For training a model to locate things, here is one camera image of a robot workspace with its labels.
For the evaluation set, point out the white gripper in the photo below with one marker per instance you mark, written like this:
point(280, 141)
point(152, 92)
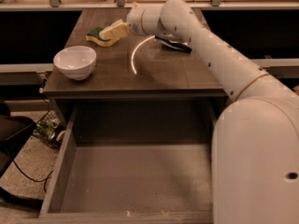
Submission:
point(135, 21)

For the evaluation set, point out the green and yellow sponge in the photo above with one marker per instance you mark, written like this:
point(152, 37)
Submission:
point(94, 36)

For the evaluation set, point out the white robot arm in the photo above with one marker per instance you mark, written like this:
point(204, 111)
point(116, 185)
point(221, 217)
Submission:
point(255, 143)

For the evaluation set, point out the white ceramic bowl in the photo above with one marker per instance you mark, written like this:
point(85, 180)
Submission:
point(76, 62)

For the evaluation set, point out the dark blue chip bag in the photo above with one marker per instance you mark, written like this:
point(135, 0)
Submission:
point(174, 45)

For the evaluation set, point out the open wooden drawer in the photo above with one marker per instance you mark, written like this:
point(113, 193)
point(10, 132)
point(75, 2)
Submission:
point(132, 163)

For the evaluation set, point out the black chair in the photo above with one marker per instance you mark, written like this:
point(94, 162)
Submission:
point(14, 133)

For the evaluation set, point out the wire basket with cans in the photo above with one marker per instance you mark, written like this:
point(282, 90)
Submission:
point(49, 130)

